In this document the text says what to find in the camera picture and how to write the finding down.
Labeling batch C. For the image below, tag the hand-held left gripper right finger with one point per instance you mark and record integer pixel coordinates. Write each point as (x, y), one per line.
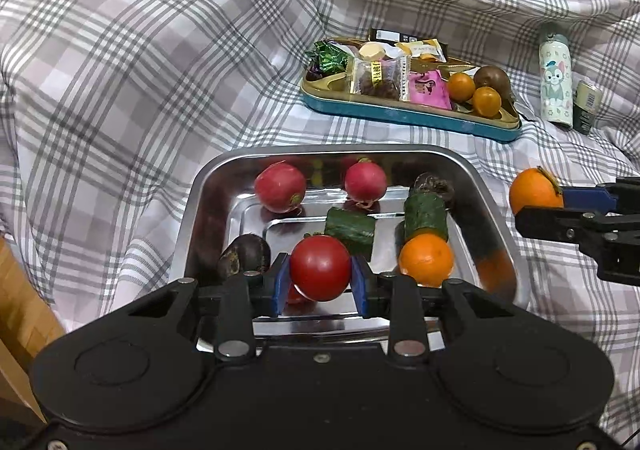
(360, 282)

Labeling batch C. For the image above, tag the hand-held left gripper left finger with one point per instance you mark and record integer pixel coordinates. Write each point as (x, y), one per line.
(280, 282)

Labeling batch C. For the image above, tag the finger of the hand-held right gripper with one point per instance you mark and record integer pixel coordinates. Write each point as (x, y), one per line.
(545, 222)
(590, 197)

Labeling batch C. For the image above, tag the small orange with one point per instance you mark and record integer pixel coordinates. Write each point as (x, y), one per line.
(425, 260)
(532, 192)

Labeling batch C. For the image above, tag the red cherry tomato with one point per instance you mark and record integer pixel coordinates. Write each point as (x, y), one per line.
(320, 267)

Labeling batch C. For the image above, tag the green cucumber piece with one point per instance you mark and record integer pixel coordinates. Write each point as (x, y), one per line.
(425, 217)
(350, 230)

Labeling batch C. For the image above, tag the stainless steel tray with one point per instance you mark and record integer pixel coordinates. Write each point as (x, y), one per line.
(220, 210)

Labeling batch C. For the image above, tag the red radish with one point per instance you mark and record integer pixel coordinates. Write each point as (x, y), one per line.
(280, 185)
(365, 180)

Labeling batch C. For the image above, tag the dark green drink can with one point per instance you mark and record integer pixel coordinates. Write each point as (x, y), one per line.
(586, 105)

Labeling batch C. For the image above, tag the cartoon print thermos bottle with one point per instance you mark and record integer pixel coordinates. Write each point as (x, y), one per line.
(555, 77)

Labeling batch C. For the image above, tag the yellow cherry tomato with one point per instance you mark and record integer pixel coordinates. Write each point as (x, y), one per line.
(486, 100)
(460, 86)

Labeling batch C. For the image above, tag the brown kiwi fruit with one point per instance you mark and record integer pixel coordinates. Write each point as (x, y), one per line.
(492, 79)

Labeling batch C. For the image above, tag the blue and gold tin tray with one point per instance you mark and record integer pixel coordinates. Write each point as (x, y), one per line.
(400, 112)

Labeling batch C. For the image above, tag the pink snack packet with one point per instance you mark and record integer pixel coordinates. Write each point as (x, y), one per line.
(427, 87)

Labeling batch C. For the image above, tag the clear packet brown snack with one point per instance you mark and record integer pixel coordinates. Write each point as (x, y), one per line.
(377, 75)

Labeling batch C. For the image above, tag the yellow snack packet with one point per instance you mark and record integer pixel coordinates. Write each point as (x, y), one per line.
(422, 50)

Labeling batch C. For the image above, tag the green foil candy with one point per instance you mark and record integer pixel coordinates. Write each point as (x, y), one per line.
(330, 57)

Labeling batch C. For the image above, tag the white wrapped pastry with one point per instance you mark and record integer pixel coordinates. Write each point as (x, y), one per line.
(372, 50)

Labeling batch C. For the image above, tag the black snack packet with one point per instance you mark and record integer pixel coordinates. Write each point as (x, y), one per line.
(392, 36)

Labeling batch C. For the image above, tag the plaid blanket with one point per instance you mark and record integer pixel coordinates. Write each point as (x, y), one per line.
(125, 80)

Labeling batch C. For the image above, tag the wooden panel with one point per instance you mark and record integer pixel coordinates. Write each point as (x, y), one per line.
(20, 320)

